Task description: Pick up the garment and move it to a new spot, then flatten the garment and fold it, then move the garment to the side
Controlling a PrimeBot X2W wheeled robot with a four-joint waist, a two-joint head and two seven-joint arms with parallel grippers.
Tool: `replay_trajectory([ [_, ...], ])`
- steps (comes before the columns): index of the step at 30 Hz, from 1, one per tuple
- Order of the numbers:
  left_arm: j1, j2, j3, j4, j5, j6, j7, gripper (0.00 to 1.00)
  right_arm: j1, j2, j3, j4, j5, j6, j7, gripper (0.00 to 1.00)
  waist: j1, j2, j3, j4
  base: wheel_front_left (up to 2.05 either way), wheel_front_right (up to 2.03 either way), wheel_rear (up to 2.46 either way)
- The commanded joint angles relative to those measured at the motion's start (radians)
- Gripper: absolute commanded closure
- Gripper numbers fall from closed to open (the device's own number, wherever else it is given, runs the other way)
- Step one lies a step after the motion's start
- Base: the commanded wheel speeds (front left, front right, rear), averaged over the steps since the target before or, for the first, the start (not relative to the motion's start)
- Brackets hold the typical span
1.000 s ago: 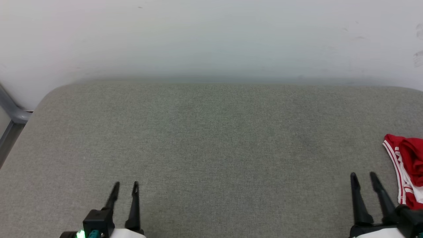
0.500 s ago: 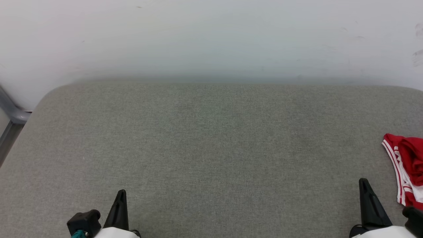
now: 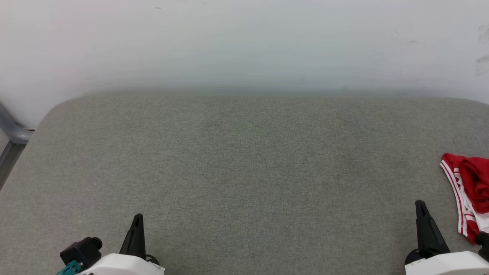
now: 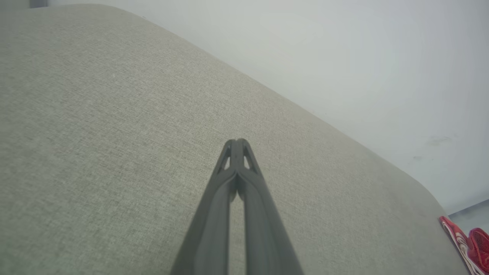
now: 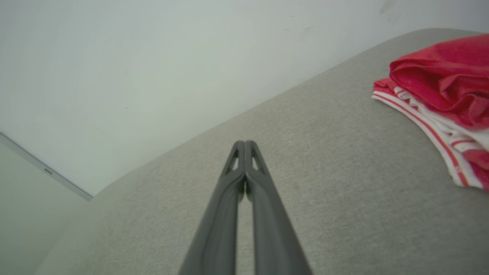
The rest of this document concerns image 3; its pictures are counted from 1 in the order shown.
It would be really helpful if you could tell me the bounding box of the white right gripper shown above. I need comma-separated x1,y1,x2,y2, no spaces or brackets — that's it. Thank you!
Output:
405,200,489,275

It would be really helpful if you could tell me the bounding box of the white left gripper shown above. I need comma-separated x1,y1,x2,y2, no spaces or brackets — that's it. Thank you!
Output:
78,214,165,275

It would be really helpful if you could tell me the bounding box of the red and white shirt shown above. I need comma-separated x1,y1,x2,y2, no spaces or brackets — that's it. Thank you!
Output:
439,153,489,244

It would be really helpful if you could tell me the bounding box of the teal left camera connector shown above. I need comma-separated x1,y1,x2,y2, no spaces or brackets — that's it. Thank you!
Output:
57,260,84,275

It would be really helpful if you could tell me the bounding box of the grey metal frame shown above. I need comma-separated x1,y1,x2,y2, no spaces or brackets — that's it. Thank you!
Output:
0,102,36,190

